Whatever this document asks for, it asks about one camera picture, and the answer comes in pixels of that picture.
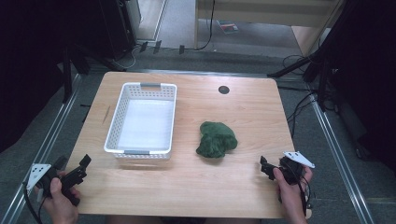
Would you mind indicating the person's right hand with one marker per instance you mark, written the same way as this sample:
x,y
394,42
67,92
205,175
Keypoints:
x,y
289,196

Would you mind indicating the aluminium floor rail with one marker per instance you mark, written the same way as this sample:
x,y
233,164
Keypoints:
x,y
339,161
40,149
199,72

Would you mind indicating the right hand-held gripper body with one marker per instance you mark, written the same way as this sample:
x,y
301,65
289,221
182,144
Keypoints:
x,y
294,169

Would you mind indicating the book with red green cover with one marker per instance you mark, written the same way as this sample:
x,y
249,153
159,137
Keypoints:
x,y
228,26

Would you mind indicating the black cabinet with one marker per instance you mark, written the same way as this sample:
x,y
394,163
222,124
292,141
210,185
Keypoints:
x,y
118,28

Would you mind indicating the white plastic basket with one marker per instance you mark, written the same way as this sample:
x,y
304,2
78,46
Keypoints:
x,y
141,127

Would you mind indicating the dark curtain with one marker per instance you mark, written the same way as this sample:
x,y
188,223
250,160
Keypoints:
x,y
28,62
367,77

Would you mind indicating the black table grommet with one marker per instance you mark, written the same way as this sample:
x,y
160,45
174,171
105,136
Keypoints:
x,y
223,90

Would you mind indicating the green fluffy cloth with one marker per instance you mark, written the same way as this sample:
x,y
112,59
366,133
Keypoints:
x,y
216,140

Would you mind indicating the person's left hand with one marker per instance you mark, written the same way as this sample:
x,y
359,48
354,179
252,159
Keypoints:
x,y
60,207

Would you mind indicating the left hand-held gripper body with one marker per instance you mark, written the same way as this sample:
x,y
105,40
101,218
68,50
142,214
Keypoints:
x,y
39,174

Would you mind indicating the black metal stand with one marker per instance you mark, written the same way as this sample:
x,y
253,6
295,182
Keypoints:
x,y
322,81
67,74

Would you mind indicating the light wooden desk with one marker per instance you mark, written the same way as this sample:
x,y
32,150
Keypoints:
x,y
264,12

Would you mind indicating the black floor bracket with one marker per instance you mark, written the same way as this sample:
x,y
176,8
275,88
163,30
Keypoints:
x,y
157,46
143,46
181,49

